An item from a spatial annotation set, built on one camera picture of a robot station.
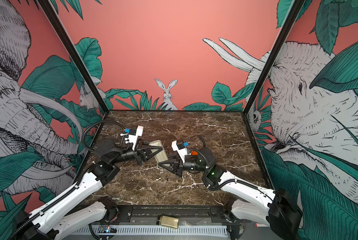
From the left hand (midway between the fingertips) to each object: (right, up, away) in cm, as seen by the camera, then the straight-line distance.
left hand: (159, 148), depth 57 cm
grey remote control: (0, -4, +2) cm, 4 cm away
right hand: (0, -7, +3) cm, 8 cm away
